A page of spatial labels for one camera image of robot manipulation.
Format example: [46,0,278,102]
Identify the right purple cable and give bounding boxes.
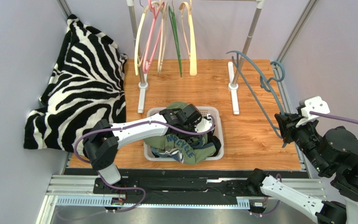
[250,111,358,217]

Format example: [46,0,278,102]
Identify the green plastic hanger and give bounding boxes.
[168,0,183,77]

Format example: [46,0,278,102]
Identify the teal plastic hanger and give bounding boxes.
[227,50,286,140]

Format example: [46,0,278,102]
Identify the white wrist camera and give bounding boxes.
[296,96,330,127]
[195,114,215,134]

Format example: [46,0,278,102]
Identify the pink plastic hanger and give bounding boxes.
[142,0,165,73]

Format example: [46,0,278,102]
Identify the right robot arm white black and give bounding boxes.
[246,113,358,224]

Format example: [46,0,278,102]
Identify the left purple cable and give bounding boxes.
[73,115,217,215]

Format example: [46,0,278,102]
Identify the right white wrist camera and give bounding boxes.
[296,96,330,127]

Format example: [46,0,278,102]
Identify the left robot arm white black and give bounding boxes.
[83,104,214,185]

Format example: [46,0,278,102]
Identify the zebra striped blanket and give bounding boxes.
[23,14,128,154]

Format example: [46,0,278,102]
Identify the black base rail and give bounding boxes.
[44,168,305,215]

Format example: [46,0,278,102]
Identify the purple cable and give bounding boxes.
[250,111,358,217]
[73,115,217,215]

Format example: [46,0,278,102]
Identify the cream plastic hanger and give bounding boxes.
[134,0,153,76]

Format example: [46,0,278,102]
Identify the wooden hanger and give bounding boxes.
[157,0,168,75]
[179,0,198,76]

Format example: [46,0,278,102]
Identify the black top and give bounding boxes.
[207,131,221,157]

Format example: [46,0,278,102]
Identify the olive green tank top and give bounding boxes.
[143,101,217,165]

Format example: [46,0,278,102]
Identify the metal clothes rack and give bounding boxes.
[126,0,267,115]

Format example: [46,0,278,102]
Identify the blue tank top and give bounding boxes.
[151,147,185,164]

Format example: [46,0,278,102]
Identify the white plastic laundry basket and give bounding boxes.
[144,106,224,162]

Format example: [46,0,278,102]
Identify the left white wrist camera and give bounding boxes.
[195,114,215,134]

